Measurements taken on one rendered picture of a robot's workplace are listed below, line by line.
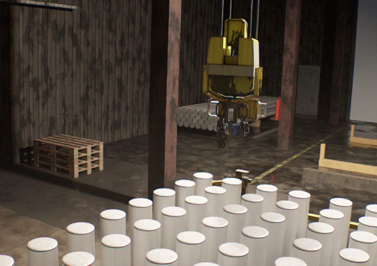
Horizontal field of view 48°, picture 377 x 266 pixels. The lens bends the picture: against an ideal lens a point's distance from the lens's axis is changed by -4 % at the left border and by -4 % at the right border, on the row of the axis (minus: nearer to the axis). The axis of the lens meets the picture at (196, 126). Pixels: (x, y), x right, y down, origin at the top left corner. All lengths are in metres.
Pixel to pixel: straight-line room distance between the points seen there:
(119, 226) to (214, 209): 0.86
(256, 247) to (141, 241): 0.69
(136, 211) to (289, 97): 8.65
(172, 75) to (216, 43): 2.96
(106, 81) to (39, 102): 2.18
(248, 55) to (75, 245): 1.83
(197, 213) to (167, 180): 3.42
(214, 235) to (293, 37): 8.93
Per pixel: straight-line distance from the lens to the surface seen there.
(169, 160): 6.45
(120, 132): 11.83
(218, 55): 3.37
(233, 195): 3.61
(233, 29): 3.52
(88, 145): 8.52
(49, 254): 2.45
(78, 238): 2.62
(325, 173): 8.76
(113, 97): 11.47
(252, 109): 3.57
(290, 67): 11.26
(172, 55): 6.26
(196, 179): 3.72
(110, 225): 2.81
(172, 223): 2.87
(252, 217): 3.25
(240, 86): 3.41
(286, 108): 11.35
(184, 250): 2.50
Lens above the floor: 2.38
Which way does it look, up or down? 10 degrees down
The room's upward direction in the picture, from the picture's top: 2 degrees clockwise
